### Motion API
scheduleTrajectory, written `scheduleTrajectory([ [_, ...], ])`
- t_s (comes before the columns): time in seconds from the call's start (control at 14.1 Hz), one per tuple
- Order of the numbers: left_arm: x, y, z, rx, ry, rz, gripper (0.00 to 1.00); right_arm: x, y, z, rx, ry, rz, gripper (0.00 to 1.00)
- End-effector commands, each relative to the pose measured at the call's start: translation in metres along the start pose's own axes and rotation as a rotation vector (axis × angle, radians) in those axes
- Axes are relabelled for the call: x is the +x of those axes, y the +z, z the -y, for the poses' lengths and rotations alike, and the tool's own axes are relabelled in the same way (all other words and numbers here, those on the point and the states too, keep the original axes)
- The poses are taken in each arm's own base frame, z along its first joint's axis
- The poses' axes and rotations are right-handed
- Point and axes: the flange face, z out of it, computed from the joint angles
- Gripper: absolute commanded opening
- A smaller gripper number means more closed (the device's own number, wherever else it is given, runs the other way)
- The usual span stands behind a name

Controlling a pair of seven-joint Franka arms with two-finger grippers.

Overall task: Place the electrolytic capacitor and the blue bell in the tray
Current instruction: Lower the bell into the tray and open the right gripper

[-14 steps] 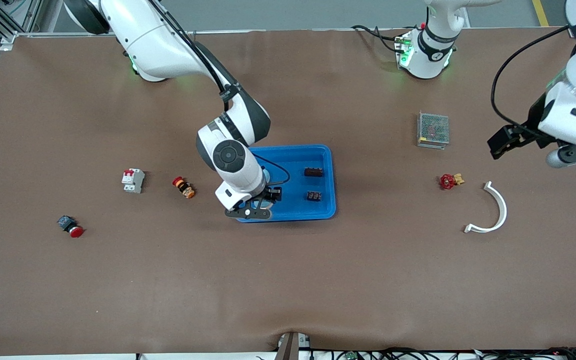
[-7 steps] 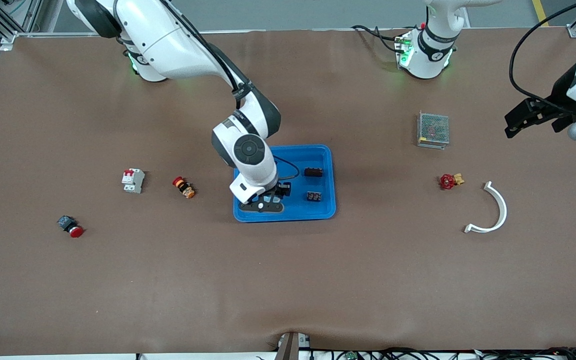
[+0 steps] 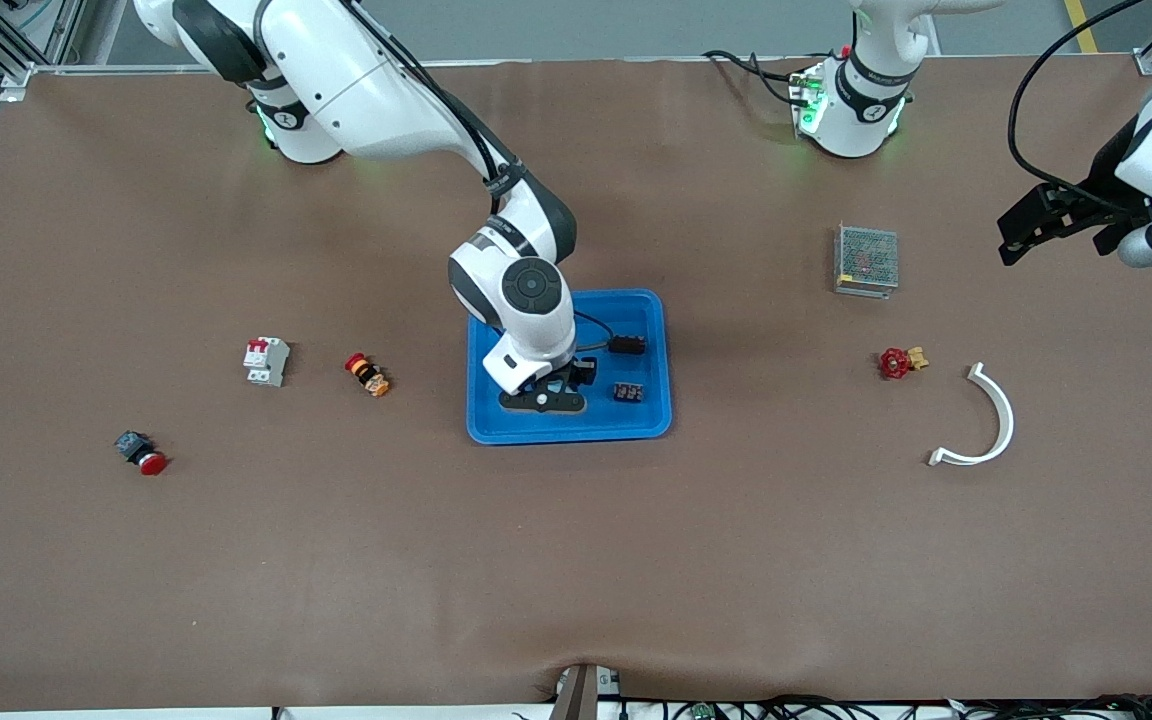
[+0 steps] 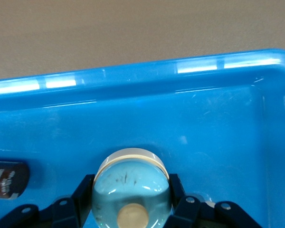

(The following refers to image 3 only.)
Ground brown table mat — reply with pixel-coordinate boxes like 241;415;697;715
0;55;1152;713

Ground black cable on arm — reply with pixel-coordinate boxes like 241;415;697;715
1008;0;1152;216
341;0;619;353

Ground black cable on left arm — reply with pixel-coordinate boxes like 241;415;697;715
1008;0;1152;216

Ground black cables along table edge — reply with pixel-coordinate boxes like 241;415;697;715
616;693;1152;720

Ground brass valve red handwheel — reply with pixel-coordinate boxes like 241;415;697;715
877;345;930;382

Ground blue plastic tray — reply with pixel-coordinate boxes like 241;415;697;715
466;289;674;446

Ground red button orange body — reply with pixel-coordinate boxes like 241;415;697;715
344;353;392;398

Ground red mushroom button blue body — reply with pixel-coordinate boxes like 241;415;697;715
114;430;170;477

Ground metal mesh power supply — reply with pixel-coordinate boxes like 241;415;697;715
833;224;901;300

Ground black cable at left arm base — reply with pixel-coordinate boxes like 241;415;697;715
702;48;817;106

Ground white curved plastic bracket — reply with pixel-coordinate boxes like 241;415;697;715
927;362;1017;468

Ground white red circuit breaker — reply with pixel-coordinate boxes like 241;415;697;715
243;336;291;389

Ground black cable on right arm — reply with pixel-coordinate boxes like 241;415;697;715
341;0;619;353

